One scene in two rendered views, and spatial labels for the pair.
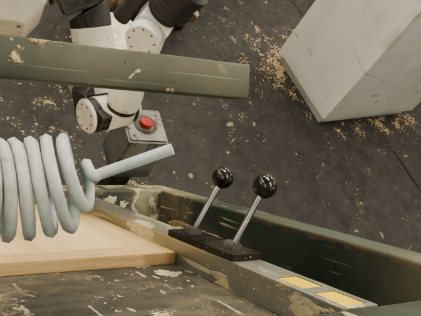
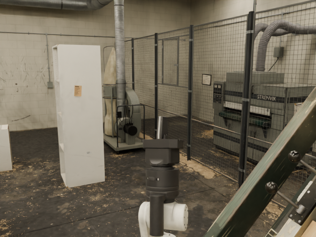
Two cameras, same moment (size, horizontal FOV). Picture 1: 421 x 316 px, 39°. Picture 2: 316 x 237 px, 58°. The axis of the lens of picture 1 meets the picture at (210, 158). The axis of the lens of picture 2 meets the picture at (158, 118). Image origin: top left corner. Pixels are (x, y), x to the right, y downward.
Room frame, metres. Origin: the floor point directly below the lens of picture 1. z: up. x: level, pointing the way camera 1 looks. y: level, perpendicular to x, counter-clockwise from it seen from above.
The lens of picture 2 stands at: (0.63, 0.85, 1.78)
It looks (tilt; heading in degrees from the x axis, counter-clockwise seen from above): 11 degrees down; 298
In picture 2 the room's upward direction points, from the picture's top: straight up
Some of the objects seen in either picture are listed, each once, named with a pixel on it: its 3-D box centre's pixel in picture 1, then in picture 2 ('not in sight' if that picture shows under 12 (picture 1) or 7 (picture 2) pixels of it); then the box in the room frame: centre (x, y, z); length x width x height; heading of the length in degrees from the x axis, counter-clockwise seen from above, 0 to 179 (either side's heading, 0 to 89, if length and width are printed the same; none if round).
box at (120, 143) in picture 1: (134, 144); not in sight; (1.17, 0.20, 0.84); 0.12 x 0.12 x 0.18; 45
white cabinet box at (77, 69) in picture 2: not in sight; (78, 114); (3.73, -2.34, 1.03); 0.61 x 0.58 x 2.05; 145
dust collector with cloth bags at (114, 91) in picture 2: not in sight; (120, 96); (4.27, -4.17, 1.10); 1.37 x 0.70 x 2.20; 145
